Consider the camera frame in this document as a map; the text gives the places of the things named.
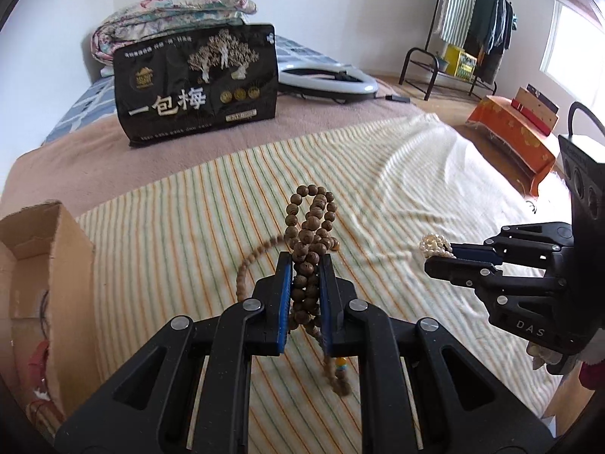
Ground white pearl necklace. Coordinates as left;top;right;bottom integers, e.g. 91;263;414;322
418;232;456;261

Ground brown wooden bead necklace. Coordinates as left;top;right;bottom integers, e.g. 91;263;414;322
234;183;354;397

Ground orange gift box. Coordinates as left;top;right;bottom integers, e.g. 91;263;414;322
467;95;560;197

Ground brown cardboard box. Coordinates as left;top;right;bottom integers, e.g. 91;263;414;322
1;201;101;435

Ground striped yellow blanket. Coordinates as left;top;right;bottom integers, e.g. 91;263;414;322
74;113;564;454

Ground yellow box on rack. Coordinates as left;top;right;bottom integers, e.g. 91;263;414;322
444;44;477;81

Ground black clothes rack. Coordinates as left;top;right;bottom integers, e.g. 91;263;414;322
398;0;518;100

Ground dark hanging clothes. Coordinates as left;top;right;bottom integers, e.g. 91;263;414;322
464;0;517;85

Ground brown bed cover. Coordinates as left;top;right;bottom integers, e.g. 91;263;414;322
1;86;421;216

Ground striped hanging towel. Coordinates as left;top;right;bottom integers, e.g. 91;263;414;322
433;0;476;48

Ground black snack bag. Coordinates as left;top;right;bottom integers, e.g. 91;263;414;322
113;23;279;146

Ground folded floral quilt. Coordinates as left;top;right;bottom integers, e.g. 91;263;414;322
90;0;258;66

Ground red watch strap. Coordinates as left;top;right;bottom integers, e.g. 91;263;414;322
25;337;54;403

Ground white ring light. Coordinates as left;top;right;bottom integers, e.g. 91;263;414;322
278;61;379;104

